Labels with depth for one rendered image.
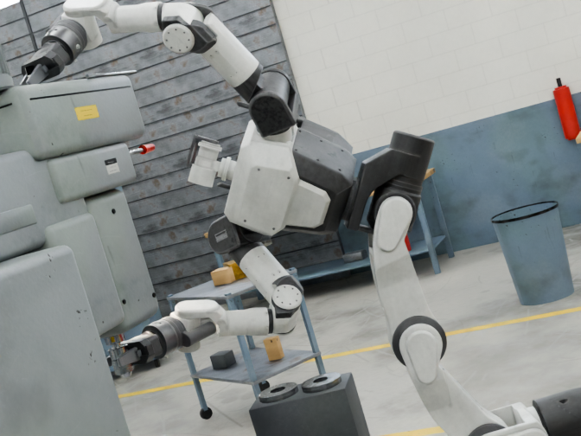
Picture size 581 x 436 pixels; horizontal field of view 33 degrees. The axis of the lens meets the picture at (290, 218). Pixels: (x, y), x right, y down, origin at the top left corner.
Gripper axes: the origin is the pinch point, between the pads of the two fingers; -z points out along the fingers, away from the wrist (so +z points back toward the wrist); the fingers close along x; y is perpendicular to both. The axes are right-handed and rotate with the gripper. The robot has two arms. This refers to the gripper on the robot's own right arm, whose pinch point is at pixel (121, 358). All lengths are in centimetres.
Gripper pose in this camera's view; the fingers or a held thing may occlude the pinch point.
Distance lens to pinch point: 237.7
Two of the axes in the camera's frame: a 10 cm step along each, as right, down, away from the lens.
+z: 6.1, -2.6, 7.5
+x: 7.4, -1.6, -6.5
